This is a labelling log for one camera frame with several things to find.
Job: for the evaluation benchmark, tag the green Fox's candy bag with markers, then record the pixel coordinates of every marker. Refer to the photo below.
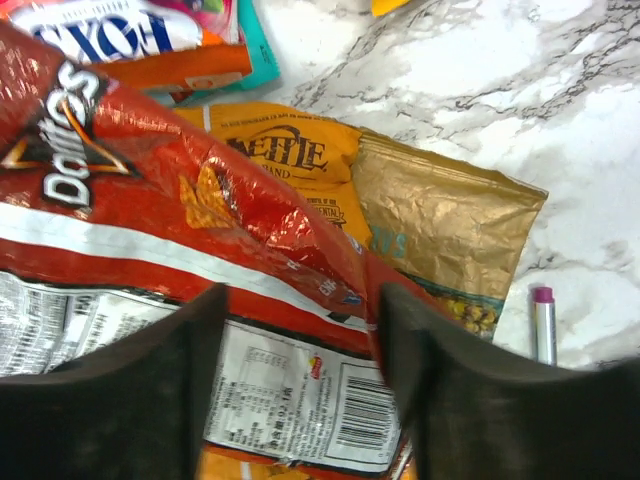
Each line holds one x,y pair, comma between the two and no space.
264,65

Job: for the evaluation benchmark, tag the pink marker pen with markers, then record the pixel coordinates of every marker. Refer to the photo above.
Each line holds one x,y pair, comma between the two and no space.
544,325

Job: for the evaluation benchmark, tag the yellow M&M's bag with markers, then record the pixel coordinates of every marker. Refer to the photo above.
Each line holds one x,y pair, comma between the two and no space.
380,8

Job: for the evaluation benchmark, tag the orange white snack packet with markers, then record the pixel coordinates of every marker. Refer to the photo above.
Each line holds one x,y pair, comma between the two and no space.
165,46

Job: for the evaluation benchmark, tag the red white chips bag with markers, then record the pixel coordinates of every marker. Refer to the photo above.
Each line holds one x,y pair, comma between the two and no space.
89,247

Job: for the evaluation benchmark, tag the orange chips bag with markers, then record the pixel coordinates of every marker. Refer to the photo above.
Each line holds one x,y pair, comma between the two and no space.
297,383

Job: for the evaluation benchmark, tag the gold crispy snack bag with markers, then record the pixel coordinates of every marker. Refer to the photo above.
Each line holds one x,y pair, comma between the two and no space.
455,229

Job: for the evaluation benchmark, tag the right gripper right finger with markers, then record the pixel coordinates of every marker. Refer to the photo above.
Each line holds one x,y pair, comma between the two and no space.
475,411

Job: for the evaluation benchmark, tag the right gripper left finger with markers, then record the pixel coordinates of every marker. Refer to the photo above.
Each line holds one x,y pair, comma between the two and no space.
135,409

